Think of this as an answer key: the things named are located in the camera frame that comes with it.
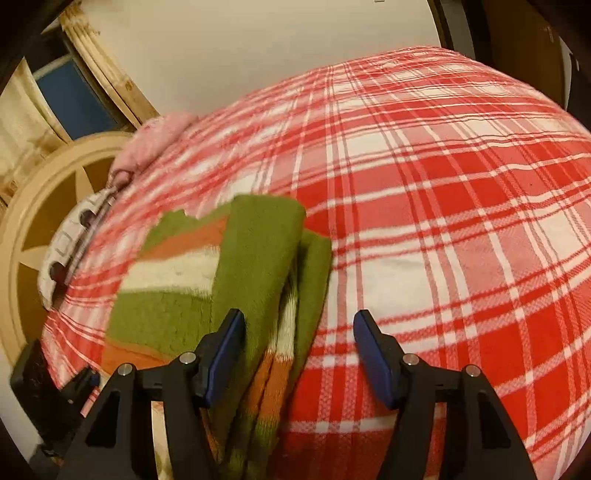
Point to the wooden window frame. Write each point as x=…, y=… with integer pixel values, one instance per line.
x=83, y=83

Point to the patterned white pillow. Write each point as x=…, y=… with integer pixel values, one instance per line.
x=64, y=249

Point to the brown wooden door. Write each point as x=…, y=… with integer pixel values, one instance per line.
x=521, y=41

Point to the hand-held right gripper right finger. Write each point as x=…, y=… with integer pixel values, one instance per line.
x=376, y=360

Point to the cream wooden headboard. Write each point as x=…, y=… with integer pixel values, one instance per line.
x=27, y=240

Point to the green knit sweater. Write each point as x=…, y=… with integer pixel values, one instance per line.
x=258, y=258

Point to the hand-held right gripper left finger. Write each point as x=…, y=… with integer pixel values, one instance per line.
x=224, y=355

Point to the red plaid blanket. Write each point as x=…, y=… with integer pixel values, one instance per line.
x=438, y=230

